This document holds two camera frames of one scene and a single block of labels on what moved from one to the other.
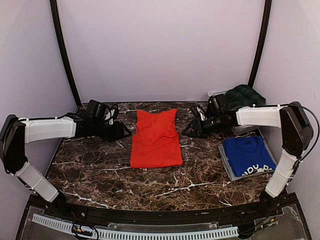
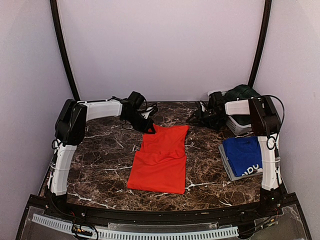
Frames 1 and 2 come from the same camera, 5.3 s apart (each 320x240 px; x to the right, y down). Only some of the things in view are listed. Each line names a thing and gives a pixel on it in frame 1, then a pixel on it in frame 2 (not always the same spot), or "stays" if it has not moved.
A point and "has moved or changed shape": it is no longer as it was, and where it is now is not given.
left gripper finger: x=126 y=132 to x=150 y=128
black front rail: x=210 y=217 stays
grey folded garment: x=224 y=156 stays
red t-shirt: x=156 y=142 has moved or changed shape
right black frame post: x=261 y=43 stays
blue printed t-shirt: x=248 y=154 stays
